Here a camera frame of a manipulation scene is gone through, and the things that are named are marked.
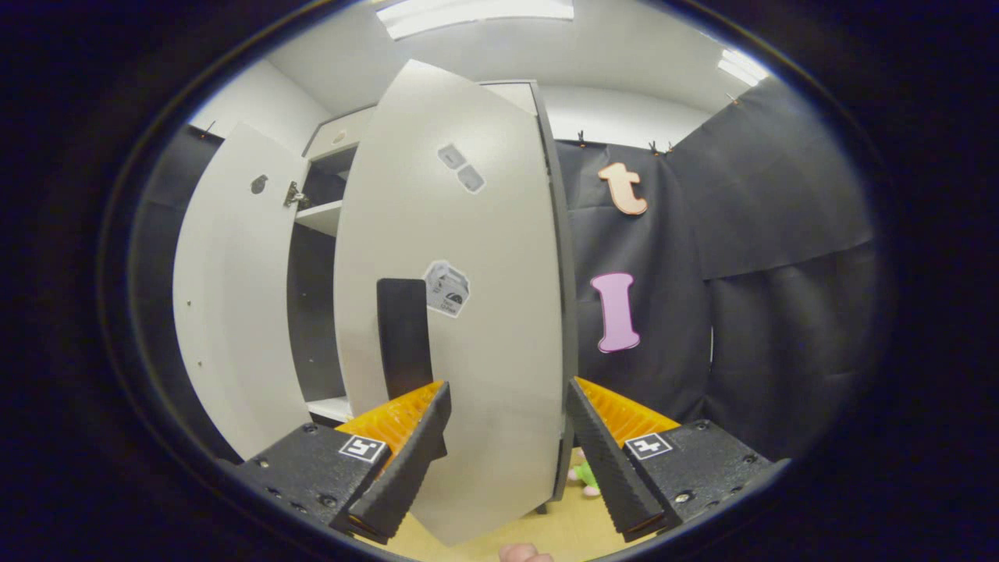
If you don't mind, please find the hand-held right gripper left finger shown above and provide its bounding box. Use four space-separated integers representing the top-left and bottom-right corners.
231 380 453 546

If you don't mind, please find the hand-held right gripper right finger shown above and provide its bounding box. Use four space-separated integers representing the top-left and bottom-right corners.
564 377 791 544

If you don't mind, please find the white shoe cabinet door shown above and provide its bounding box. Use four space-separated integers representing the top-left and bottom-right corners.
333 59 580 547
171 120 311 461

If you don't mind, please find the white shoe cabinet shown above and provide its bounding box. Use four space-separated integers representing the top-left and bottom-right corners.
287 78 580 516

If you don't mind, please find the green plush toy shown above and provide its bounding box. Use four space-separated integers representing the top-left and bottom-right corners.
567 447 603 500

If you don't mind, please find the black backdrop cloth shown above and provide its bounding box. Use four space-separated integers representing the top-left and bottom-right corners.
125 74 879 463

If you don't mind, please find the small ceiling light panel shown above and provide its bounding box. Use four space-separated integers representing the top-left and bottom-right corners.
716 48 771 87

